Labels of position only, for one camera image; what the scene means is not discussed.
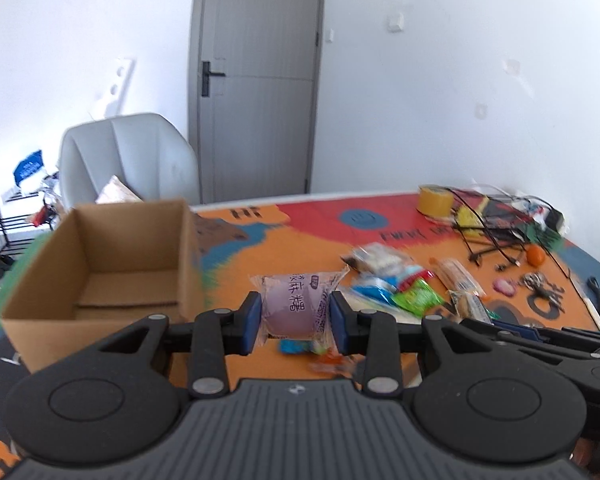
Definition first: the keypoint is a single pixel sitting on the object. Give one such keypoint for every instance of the pink fluffy keychain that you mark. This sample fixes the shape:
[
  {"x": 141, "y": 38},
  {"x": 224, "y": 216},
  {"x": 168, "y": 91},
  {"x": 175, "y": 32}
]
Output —
[{"x": 505, "y": 287}]

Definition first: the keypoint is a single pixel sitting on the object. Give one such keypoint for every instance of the key bunch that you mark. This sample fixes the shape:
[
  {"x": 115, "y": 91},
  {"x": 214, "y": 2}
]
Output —
[{"x": 535, "y": 282}]

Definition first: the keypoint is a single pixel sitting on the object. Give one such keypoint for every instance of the black power adapter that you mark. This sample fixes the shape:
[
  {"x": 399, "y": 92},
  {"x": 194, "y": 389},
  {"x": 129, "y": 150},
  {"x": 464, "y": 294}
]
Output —
[{"x": 552, "y": 220}]

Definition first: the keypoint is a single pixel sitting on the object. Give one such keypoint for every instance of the grey chair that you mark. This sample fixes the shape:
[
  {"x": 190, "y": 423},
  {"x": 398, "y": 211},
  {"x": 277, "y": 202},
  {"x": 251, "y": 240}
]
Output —
[{"x": 144, "y": 151}]

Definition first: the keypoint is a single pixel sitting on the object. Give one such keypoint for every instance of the patterned cushion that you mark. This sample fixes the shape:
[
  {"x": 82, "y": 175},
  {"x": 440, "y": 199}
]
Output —
[{"x": 115, "y": 191}]

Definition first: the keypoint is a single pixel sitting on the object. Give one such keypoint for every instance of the grey door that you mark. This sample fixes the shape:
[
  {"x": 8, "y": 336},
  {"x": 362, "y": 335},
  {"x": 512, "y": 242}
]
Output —
[{"x": 252, "y": 77}]

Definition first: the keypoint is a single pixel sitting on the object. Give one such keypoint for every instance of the purple bun packet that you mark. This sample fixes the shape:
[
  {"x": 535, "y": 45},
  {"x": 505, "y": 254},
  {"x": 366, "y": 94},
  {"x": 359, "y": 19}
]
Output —
[{"x": 295, "y": 307}]

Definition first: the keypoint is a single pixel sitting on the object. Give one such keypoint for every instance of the blue silver snack packet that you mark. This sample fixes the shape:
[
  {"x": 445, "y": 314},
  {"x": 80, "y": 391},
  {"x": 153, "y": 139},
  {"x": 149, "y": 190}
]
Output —
[{"x": 374, "y": 288}]

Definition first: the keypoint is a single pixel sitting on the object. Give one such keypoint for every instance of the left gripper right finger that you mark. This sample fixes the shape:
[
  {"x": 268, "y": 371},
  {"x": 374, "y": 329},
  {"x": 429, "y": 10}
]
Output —
[{"x": 374, "y": 336}]

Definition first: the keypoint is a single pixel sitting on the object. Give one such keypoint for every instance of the orange candy packet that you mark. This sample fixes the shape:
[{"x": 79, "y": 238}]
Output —
[{"x": 333, "y": 363}]

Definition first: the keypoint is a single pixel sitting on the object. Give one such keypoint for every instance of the red teal snack packet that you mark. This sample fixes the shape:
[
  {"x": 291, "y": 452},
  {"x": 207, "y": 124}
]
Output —
[{"x": 410, "y": 279}]

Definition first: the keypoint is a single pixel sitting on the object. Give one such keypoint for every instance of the yellow plastic bag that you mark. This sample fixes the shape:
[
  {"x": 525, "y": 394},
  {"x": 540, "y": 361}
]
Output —
[{"x": 469, "y": 221}]

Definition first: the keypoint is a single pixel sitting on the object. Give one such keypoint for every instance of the black shoe rack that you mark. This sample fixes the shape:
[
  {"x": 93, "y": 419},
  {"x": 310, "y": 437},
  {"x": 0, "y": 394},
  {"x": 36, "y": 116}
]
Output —
[{"x": 23, "y": 217}]

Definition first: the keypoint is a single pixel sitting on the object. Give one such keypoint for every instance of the white wall socket panel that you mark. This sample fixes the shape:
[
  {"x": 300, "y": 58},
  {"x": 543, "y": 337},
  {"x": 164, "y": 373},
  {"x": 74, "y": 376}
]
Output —
[{"x": 119, "y": 86}]

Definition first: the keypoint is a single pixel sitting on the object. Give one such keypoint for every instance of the orange tangerine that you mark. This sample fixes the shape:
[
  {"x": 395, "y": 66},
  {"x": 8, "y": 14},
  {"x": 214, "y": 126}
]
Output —
[{"x": 535, "y": 255}]

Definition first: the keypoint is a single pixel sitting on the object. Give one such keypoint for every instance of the cardboard box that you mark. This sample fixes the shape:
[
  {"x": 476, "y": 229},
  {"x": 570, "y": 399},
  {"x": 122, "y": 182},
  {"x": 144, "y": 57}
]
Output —
[{"x": 103, "y": 268}]

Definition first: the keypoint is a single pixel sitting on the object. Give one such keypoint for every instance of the yellow tape roll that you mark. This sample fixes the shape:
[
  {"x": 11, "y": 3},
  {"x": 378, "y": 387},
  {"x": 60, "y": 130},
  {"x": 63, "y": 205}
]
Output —
[{"x": 435, "y": 202}]

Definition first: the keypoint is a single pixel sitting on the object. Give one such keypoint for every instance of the black handled tool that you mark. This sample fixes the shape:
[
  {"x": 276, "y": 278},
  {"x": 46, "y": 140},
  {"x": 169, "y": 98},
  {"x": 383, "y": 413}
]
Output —
[{"x": 594, "y": 285}]

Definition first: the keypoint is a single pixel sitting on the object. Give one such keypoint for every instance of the white handled knife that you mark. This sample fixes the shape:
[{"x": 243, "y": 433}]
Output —
[{"x": 588, "y": 303}]

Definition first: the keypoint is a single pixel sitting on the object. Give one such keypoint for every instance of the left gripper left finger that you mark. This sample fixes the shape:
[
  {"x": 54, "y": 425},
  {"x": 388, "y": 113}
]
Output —
[{"x": 217, "y": 334}]

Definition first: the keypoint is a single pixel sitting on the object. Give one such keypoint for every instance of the light green snack packet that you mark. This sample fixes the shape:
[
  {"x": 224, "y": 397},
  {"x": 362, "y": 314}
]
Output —
[{"x": 418, "y": 299}]

